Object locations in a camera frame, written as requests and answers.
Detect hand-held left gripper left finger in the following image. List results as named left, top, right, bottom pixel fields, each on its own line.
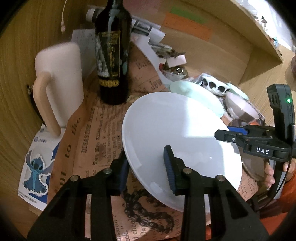
left=26, top=149, right=130, bottom=241

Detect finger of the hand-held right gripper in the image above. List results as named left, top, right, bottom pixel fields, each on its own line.
left=227, top=125, right=250, bottom=135
left=214, top=129, right=246, bottom=149

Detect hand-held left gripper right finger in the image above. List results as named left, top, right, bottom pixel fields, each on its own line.
left=163, top=145, right=271, bottom=241

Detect clear glass dish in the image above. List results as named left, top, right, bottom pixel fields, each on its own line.
left=231, top=118, right=267, bottom=186

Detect white plate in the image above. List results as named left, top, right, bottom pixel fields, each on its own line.
left=122, top=91, right=243, bottom=213

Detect pale green bowl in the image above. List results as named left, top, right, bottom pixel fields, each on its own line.
left=228, top=83, right=250, bottom=100

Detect pale green plate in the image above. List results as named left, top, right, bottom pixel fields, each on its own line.
left=170, top=80, right=225, bottom=119

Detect person's right forearm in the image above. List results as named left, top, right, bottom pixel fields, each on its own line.
left=276, top=177, right=296, bottom=210

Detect person's right hand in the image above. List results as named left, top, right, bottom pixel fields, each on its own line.
left=264, top=159, right=296, bottom=189

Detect newspaper print mat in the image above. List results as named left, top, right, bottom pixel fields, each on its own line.
left=47, top=43, right=263, bottom=241

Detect white egg-holder tray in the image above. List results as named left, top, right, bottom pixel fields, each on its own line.
left=200, top=73, right=231, bottom=95

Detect glass bowl of trinkets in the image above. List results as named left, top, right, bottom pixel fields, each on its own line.
left=162, top=65, right=188, bottom=80

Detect blue cartoon sticker card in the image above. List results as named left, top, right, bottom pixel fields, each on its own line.
left=18, top=123, right=61, bottom=206

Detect wooden shelf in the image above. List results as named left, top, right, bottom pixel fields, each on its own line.
left=180, top=0, right=284, bottom=68

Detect beige mug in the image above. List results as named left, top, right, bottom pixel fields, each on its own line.
left=33, top=42, right=84, bottom=138

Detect dark wine bottle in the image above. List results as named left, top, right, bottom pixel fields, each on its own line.
left=95, top=0, right=133, bottom=106

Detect orange sticky note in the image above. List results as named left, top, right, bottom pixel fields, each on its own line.
left=163, top=12, right=213, bottom=42

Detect green sticky note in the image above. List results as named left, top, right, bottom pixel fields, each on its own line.
left=171, top=6, right=209, bottom=25

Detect white receipt paper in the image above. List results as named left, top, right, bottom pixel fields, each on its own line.
left=71, top=29, right=98, bottom=61

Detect stack of printed papers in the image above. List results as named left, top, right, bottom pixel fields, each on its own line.
left=85, top=8, right=167, bottom=45

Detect pink sticky note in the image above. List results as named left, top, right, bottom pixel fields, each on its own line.
left=126, top=0, right=173, bottom=19

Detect white charger cable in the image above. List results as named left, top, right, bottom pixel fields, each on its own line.
left=60, top=0, right=69, bottom=33

